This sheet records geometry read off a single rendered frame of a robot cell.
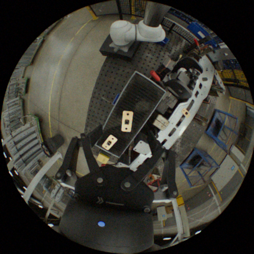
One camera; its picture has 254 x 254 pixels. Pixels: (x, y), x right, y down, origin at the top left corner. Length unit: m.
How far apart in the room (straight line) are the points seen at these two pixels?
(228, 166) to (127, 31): 8.47
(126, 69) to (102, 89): 0.30
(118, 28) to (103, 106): 0.70
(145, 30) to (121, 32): 0.15
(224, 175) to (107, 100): 8.53
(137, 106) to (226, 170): 8.23
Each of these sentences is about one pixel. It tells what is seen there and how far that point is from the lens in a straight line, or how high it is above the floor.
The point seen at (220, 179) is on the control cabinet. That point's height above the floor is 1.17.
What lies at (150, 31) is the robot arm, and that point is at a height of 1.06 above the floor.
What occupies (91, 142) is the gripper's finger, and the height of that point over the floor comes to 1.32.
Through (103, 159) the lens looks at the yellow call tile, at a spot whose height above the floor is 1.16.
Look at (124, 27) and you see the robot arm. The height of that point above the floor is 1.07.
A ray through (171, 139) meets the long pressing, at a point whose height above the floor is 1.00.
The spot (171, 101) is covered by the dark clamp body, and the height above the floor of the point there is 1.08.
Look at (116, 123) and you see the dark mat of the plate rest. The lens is 0.30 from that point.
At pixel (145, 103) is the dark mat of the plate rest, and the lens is 0.28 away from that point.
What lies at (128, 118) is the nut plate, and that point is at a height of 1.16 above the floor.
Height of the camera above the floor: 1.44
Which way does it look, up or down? 69 degrees down
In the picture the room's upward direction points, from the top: 173 degrees counter-clockwise
